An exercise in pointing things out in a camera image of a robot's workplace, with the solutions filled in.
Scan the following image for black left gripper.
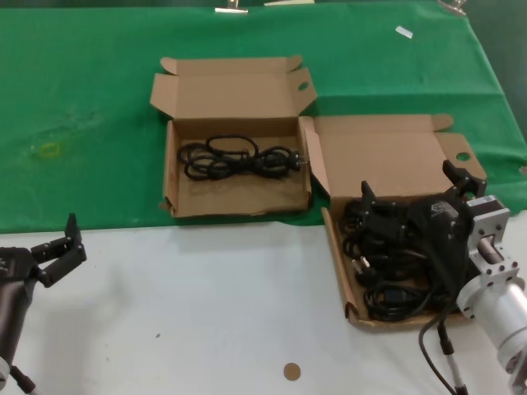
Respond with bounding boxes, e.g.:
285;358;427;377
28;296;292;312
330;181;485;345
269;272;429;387
0;212;88;288

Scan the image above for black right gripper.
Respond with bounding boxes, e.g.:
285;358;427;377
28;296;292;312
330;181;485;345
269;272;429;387
361;160;488;298

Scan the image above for black power cable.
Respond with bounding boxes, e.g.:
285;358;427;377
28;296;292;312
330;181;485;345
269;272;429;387
339;198;372;257
352;254;413;288
364;284;449;321
177;135;310;183

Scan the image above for cardboard box with round hole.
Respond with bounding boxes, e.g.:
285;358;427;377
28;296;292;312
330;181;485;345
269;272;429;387
298;114;489;334

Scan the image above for cardboard box with torn rim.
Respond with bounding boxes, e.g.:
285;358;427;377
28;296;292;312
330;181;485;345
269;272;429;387
148;55;318;219

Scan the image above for yellow rubber band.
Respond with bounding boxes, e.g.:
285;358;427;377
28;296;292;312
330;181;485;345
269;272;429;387
35;142;63;160

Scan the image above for green table cloth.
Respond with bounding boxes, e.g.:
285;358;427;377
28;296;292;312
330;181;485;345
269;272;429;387
0;0;527;236

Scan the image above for round brown cardboard disc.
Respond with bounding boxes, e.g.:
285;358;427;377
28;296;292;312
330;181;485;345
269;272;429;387
282;361;302;383

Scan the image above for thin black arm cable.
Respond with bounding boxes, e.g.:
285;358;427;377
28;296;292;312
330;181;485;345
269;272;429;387
418;306;459;395

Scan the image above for cable with silver connector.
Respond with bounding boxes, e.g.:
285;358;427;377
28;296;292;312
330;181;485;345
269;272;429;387
436;318;469;395

